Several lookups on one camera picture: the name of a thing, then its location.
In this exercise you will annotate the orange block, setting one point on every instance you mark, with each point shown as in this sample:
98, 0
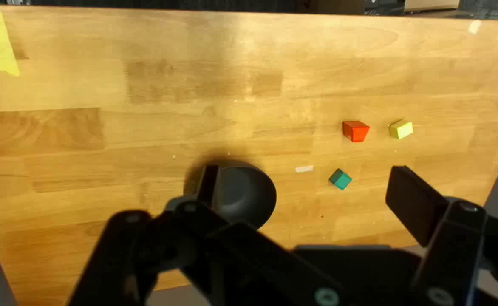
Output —
355, 129

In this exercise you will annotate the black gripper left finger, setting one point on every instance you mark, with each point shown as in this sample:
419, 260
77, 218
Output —
232, 264

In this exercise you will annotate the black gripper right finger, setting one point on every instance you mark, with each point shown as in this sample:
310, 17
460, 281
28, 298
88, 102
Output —
450, 230

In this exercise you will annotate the black bowl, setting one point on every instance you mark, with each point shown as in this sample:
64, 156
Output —
237, 190

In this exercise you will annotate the yellow tape strip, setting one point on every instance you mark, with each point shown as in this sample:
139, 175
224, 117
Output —
8, 56

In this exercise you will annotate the green block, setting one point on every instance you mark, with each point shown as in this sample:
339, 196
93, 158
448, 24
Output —
341, 179

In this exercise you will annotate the yellow block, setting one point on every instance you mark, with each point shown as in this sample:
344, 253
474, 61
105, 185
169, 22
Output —
402, 129

